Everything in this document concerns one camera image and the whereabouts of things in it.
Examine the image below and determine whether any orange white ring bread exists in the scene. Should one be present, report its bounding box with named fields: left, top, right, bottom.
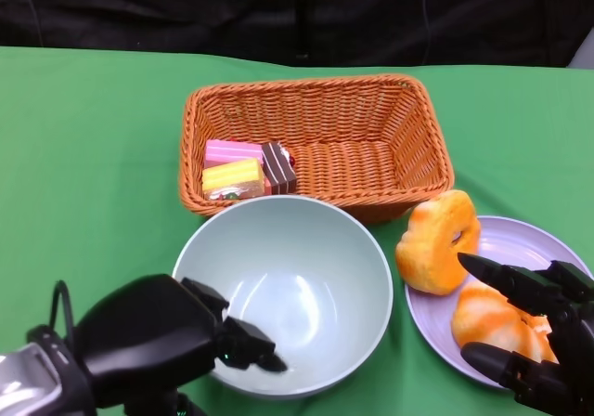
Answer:
left=394, top=188, right=483, bottom=295
left=450, top=279, right=558, bottom=366

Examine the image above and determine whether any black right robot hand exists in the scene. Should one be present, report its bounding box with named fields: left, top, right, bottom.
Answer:
left=457, top=252, right=594, bottom=416

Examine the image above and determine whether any chocolate layered cake slice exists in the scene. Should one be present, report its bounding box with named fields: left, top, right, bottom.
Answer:
left=260, top=140, right=298, bottom=196

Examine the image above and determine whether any orange wicker basket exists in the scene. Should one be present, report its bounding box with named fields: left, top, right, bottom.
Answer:
left=178, top=72, right=456, bottom=225

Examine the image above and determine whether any black backdrop curtain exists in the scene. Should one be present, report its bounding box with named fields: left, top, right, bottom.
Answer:
left=0, top=0, right=594, bottom=70

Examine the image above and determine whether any yellow layered cake slice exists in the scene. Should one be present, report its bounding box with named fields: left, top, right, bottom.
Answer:
left=201, top=157, right=265, bottom=202

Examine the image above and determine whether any pink cake slice with cherry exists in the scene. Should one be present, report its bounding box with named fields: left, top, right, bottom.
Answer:
left=205, top=138, right=265, bottom=170

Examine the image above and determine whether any pale green bowl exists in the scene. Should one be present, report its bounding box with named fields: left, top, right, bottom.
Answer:
left=171, top=195, right=394, bottom=399

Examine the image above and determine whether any thin pale hanging cable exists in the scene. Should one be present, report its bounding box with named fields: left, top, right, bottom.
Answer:
left=420, top=0, right=433, bottom=64

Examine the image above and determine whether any lavender round plate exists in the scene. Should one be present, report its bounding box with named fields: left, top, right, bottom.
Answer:
left=404, top=214, right=594, bottom=389

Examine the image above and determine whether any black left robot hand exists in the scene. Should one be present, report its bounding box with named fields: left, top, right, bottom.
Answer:
left=73, top=273, right=289, bottom=408

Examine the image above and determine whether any green tablecloth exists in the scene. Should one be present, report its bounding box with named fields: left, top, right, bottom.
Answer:
left=0, top=45, right=594, bottom=416

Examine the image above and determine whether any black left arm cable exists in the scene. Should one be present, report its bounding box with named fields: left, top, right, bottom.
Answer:
left=48, top=279, right=78, bottom=343

